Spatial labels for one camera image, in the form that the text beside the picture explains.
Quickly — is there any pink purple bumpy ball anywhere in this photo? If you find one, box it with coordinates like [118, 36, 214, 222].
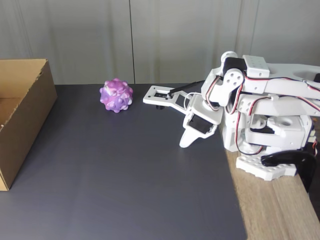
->
[99, 77, 134, 114]

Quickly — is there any brown cardboard box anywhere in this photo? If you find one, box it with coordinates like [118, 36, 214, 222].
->
[0, 58, 59, 192]

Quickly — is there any black table mat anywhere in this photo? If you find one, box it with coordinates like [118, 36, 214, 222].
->
[0, 83, 248, 240]

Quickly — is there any black table clamp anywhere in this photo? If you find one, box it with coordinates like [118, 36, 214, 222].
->
[260, 149, 318, 194]

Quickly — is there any white panelled wardrobe front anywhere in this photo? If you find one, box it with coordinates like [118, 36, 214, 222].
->
[0, 0, 320, 86]

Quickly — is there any thin white wire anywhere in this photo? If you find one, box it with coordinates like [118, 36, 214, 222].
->
[183, 92, 199, 111]

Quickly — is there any black camera cable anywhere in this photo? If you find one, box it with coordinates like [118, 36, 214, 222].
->
[167, 80, 206, 98]

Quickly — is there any white gripper camera mount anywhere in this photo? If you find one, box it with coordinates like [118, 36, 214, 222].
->
[142, 85, 195, 114]

